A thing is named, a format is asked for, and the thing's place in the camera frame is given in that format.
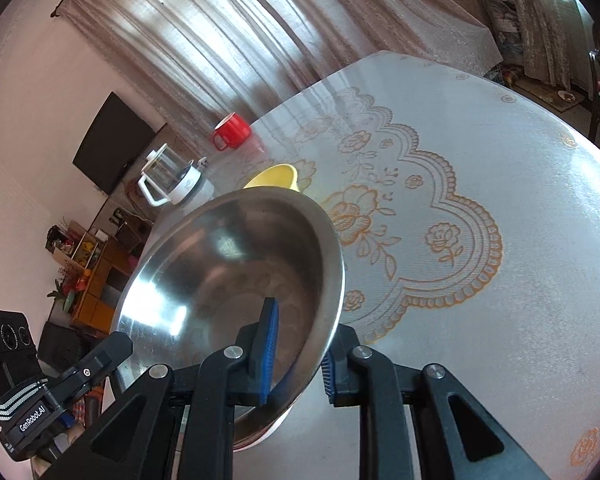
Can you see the white electric glass kettle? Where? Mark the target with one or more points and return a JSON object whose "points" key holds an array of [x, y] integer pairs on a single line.
{"points": [[185, 185]]}

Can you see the yellow wooden cabinet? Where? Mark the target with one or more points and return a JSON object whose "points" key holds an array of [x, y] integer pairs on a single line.
{"points": [[100, 280]]}

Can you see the stainless steel bowl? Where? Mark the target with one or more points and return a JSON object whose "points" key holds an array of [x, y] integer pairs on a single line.
{"points": [[205, 270]]}

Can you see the small wooden ornament shelf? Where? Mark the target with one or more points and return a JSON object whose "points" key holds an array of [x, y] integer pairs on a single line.
{"points": [[75, 247]]}

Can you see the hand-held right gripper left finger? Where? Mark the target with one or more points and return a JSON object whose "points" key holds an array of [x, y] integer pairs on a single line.
{"points": [[267, 355]]}

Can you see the black flat screen television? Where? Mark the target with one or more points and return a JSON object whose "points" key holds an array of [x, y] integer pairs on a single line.
{"points": [[110, 145]]}

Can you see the yellow bowl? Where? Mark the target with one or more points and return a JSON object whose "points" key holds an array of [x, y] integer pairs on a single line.
{"points": [[275, 175]]}

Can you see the narrow beige window curtain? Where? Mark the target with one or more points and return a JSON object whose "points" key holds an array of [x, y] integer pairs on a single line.
{"points": [[540, 20]]}

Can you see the wide beige window curtain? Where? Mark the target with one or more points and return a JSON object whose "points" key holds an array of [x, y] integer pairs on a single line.
{"points": [[205, 35]]}

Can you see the large white dragon print plate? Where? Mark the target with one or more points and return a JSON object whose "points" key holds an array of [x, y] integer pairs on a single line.
{"points": [[267, 432]]}

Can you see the red mug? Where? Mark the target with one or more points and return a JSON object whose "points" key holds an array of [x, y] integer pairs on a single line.
{"points": [[235, 132]]}

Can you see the brown floor mat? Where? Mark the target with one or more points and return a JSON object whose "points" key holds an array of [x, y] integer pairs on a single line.
{"points": [[535, 92]]}

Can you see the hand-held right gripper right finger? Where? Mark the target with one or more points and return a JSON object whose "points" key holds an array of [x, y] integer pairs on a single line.
{"points": [[328, 377]]}

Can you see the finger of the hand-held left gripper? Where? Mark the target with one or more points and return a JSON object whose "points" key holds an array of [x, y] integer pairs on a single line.
{"points": [[66, 418], [92, 367]]}

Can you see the black sofa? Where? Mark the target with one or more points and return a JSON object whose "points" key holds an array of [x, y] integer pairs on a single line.
{"points": [[62, 342]]}

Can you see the small white dish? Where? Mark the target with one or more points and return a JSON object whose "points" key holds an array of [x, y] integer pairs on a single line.
{"points": [[566, 96]]}

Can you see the green potted plant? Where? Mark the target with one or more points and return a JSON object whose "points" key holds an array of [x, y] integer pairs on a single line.
{"points": [[62, 297]]}

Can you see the printed grey sack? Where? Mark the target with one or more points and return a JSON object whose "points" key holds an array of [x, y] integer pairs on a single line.
{"points": [[502, 25]]}

